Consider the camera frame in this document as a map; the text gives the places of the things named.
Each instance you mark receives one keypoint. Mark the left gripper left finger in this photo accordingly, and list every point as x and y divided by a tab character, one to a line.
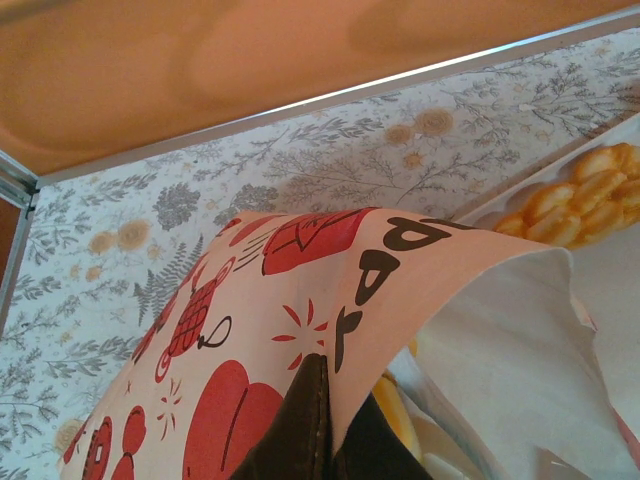
300	430

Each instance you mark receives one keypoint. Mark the floral table mat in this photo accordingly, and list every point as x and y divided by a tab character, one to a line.
350	150

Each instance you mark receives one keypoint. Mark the aluminium frame rail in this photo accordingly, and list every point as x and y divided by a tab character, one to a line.
15	250
350	96

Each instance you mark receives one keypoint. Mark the aluminium frame post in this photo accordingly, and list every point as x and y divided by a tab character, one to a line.
15	182

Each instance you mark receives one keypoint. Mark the braided fake bread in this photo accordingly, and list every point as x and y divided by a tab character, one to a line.
575	205

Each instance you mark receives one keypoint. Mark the beige plastic tray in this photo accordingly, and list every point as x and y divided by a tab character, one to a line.
615	300

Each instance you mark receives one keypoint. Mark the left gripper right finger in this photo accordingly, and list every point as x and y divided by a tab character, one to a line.
375	445

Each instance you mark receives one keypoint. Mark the long golden fake bread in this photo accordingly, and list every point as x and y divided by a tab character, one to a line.
400	415

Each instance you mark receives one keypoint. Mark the red printed paper bag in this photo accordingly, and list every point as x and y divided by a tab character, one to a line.
250	300

